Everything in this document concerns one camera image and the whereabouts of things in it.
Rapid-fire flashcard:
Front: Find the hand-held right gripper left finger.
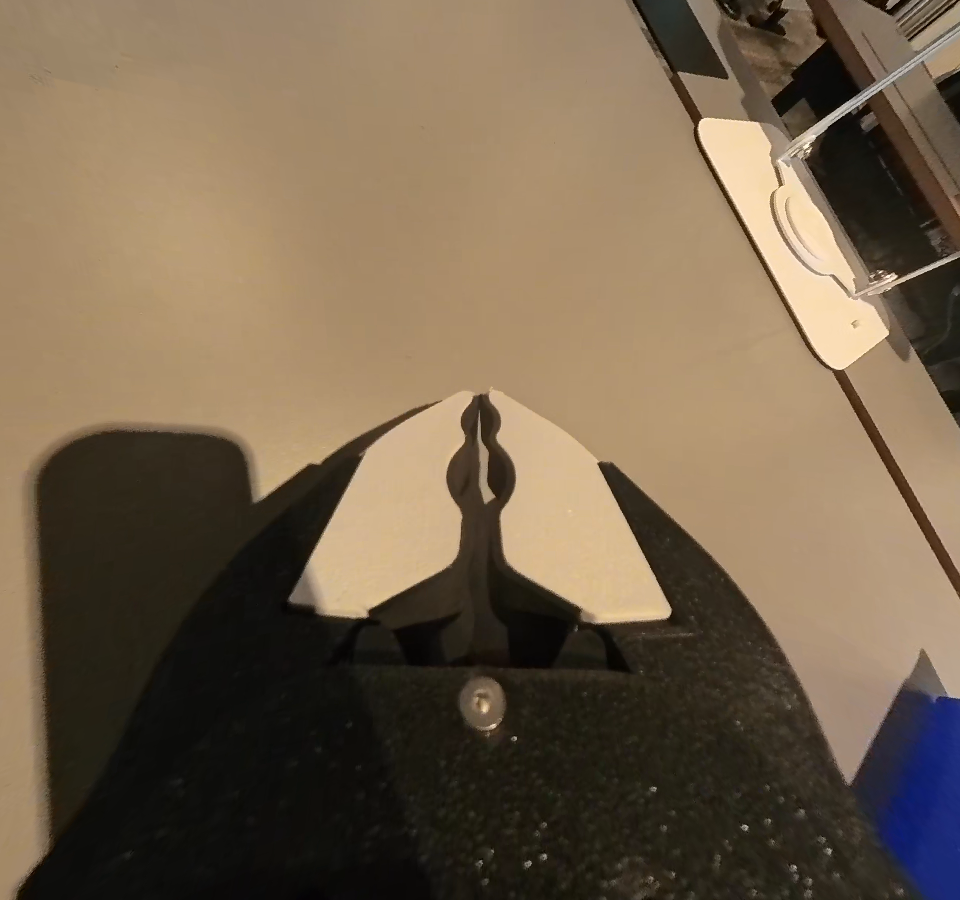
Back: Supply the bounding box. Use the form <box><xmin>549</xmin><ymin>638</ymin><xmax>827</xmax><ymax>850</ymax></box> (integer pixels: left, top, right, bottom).
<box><xmin>288</xmin><ymin>392</ymin><xmax>483</xmax><ymax>665</ymax></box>

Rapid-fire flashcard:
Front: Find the black desk mat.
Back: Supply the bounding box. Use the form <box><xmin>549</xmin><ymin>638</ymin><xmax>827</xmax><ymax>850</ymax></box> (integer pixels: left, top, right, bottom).
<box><xmin>603</xmin><ymin>0</ymin><xmax>729</xmax><ymax>80</ymax></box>

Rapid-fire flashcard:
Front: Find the grey desk brown edge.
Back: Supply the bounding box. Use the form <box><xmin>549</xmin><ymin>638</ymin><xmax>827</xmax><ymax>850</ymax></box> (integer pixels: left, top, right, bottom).
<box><xmin>801</xmin><ymin>0</ymin><xmax>960</xmax><ymax>220</ymax></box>

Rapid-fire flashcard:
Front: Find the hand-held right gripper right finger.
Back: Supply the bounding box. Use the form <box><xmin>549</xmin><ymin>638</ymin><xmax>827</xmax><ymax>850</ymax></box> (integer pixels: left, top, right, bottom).
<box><xmin>480</xmin><ymin>388</ymin><xmax>674</xmax><ymax>628</ymax></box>

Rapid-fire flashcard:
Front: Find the blue plastic bin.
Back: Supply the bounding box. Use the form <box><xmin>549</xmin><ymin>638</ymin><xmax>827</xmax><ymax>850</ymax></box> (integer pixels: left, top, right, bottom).
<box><xmin>853</xmin><ymin>678</ymin><xmax>960</xmax><ymax>900</ymax></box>

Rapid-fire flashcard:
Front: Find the clear acrylic stand white base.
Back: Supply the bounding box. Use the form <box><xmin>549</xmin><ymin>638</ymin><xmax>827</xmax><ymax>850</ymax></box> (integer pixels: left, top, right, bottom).
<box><xmin>770</xmin><ymin>30</ymin><xmax>960</xmax><ymax>299</ymax></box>

